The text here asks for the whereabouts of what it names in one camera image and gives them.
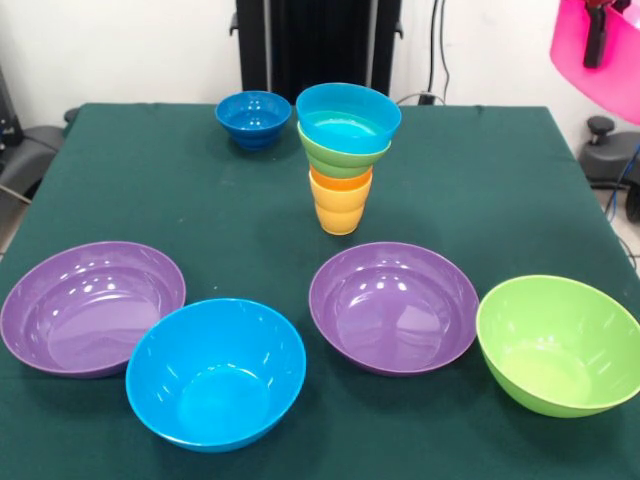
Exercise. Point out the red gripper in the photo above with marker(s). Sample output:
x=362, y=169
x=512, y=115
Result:
x=598, y=4

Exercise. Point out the large pink bowl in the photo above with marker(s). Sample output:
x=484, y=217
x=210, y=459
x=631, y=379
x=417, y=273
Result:
x=620, y=70

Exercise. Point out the small light blue bowl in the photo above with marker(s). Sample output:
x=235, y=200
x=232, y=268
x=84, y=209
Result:
x=350, y=125

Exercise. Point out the small green bowl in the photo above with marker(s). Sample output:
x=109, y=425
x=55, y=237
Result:
x=340, y=162

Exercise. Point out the orange cup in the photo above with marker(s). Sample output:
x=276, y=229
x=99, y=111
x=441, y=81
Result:
x=340, y=180

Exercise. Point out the purple bowl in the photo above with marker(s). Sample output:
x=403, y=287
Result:
x=90, y=315
x=390, y=310

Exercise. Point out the black knobbed equipment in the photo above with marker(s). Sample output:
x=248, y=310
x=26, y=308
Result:
x=600, y=128

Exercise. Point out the yellow cup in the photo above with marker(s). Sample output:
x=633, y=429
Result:
x=340, y=210

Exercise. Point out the large green bowl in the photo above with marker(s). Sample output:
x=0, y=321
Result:
x=555, y=350

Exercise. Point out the small dark blue bowl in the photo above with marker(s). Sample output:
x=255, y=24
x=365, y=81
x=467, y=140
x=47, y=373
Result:
x=253, y=125

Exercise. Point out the dark green table cloth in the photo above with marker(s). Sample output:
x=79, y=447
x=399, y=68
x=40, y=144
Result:
x=400, y=430

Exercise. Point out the large blue bowl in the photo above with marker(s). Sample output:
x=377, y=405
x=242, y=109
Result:
x=215, y=380

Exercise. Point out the black chair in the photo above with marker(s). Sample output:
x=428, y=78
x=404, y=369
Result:
x=25, y=150

